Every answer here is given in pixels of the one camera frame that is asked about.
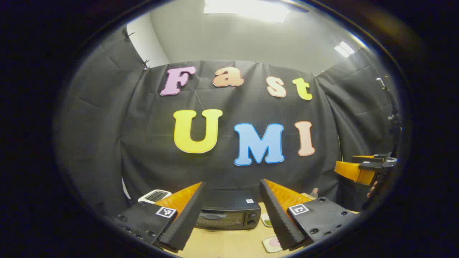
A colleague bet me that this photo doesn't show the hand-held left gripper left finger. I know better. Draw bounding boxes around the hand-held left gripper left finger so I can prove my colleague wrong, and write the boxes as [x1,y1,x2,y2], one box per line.
[114,181,207,252]

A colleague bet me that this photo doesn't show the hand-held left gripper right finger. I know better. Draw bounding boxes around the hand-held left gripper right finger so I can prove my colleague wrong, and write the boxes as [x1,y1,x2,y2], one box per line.
[259,178,358,251]

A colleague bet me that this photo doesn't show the black electric oven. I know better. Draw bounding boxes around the black electric oven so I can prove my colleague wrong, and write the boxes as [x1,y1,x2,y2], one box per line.
[195,192,261,230]

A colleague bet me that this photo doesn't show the white device with dark screen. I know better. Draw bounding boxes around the white device with dark screen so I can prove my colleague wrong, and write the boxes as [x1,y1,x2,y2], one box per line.
[138,189,172,205]

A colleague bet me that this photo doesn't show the black tripod stand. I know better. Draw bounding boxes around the black tripod stand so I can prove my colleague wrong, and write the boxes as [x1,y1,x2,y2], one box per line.
[376,77,402,158]

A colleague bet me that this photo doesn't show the black backdrop cloth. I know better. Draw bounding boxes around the black backdrop cloth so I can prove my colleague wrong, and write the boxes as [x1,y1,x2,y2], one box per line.
[54,25,398,219]

